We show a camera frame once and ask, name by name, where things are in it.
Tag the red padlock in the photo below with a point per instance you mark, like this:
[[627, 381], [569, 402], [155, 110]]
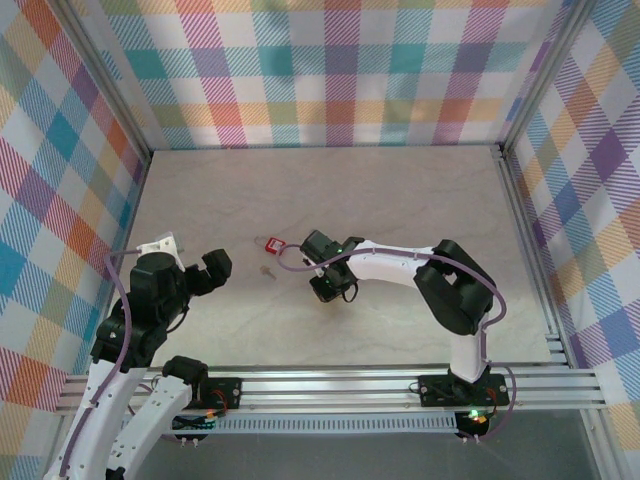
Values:
[[274, 246]]

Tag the red padlock key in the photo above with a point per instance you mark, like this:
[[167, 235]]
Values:
[[267, 271]]

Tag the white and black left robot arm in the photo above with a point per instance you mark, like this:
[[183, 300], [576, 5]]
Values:
[[160, 415]]

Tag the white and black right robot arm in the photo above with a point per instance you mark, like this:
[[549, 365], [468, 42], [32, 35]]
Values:
[[390, 265]]

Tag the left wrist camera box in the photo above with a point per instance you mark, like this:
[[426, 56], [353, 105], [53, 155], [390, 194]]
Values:
[[160, 245]]

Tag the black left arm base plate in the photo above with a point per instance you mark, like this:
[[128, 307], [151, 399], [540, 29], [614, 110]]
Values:
[[227, 390]]

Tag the aluminium mounting rail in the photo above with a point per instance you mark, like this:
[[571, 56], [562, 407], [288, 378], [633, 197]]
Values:
[[325, 390]]

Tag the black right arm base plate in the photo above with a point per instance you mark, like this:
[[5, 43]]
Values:
[[435, 390]]

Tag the aluminium side rail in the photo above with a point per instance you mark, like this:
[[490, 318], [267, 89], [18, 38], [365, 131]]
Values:
[[519, 220]]

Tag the aluminium frame post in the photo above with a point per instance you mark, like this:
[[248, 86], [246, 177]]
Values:
[[112, 82], [542, 75], [600, 445]]

